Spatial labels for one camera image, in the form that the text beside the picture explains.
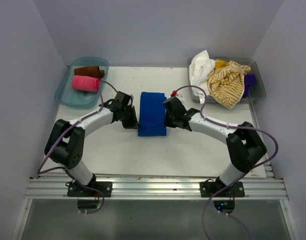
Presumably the blue towel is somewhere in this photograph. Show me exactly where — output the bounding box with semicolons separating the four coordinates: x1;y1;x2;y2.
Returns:
138;92;167;137

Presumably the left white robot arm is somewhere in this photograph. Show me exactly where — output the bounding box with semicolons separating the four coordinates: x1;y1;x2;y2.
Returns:
45;91;140;197

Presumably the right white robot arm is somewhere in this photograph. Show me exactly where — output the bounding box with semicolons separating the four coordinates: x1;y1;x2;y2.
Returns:
163;96;267;196

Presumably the pink rolled towel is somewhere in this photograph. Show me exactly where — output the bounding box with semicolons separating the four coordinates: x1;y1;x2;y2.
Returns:
71;75;100;93

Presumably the teal plastic tray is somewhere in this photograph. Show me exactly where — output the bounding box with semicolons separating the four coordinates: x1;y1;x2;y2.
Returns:
55;57;109;109

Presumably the brown rolled towel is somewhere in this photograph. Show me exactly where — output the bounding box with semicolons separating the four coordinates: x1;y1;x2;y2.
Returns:
74;66;105;79

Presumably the yellow white striped towel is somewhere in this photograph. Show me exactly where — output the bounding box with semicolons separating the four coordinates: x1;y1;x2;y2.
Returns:
208;60;251;109

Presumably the mustard yellow towel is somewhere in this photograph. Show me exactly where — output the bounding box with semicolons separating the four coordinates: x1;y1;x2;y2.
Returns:
215;59;229;70

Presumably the purple towel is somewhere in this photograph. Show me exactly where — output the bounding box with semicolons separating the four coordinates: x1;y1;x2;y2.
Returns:
242;74;256;98

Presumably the grey plastic bin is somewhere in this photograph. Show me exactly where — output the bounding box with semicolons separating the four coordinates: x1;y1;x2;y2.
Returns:
186;57;266;104

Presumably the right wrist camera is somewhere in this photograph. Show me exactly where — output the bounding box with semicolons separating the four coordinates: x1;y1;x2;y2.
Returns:
171;90;185;105

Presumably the aluminium mounting rail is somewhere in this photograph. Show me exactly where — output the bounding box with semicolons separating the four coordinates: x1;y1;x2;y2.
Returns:
24;164;288;200

